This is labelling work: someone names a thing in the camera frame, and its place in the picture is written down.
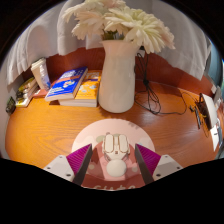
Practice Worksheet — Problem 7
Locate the white computer mouse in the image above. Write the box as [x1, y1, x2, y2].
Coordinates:
[101, 133, 131, 178]

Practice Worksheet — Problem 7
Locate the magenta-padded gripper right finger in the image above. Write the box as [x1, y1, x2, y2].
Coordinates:
[134, 143, 184, 185]

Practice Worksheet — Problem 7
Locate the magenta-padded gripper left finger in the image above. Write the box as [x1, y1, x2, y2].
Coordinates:
[43, 143, 94, 186]

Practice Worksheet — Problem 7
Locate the dark green mug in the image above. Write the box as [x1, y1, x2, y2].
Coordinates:
[5, 96, 17, 115]

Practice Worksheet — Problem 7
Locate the cream tumbler cup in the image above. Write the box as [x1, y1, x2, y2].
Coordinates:
[30, 57, 48, 91]

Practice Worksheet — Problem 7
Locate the white electronic device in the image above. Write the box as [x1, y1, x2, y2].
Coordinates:
[199, 93, 219, 129]

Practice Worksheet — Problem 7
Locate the yellow and black book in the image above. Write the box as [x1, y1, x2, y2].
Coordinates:
[17, 77, 37, 93]

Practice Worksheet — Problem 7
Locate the orange book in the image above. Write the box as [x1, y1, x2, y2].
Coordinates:
[58, 69, 103, 108]

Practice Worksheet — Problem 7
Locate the black cable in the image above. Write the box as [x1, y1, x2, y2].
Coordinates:
[134, 53, 201, 116]

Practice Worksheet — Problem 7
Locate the white ceramic vase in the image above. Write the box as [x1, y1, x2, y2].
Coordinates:
[97, 39, 141, 114]

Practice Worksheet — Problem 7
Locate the white artificial flower bouquet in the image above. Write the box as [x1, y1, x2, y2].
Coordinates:
[61, 0, 176, 55]

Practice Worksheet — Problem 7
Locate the blue book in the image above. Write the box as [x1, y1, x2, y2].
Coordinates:
[44, 66, 89, 103]

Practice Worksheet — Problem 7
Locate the pink cartoon mouse pad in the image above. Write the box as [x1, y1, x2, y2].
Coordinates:
[71, 118, 156, 191]

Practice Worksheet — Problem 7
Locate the white curtain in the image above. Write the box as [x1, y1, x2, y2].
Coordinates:
[5, 0, 213, 86]

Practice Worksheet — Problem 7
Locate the red book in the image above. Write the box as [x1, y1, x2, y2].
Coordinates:
[32, 87, 49, 99]

